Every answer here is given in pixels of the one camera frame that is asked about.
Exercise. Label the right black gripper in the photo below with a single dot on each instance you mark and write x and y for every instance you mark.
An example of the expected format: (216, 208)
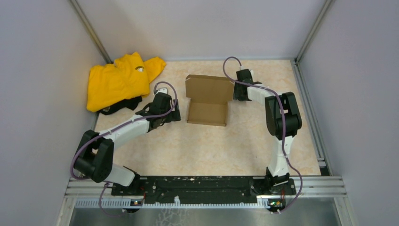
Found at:
(236, 96)

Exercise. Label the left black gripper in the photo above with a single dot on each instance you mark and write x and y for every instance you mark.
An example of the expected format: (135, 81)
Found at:
(174, 116)

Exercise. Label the brown cardboard box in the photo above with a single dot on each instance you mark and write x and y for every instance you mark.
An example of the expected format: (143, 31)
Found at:
(209, 98)

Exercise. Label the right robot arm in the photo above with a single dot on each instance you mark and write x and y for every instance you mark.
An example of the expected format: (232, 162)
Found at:
(283, 121)

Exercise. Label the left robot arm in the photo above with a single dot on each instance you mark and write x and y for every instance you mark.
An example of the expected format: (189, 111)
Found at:
(95, 153)

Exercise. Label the black garment under shirt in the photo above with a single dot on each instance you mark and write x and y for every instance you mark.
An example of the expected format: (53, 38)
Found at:
(126, 103)

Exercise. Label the yellow shirt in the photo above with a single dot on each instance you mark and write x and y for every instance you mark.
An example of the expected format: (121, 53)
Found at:
(127, 77)

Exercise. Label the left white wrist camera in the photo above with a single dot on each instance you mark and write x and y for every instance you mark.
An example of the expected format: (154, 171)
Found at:
(161, 90)

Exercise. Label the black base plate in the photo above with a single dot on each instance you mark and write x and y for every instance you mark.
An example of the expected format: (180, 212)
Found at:
(197, 190)

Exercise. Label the aluminium frame rail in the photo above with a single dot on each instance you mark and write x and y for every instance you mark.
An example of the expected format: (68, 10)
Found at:
(91, 194)

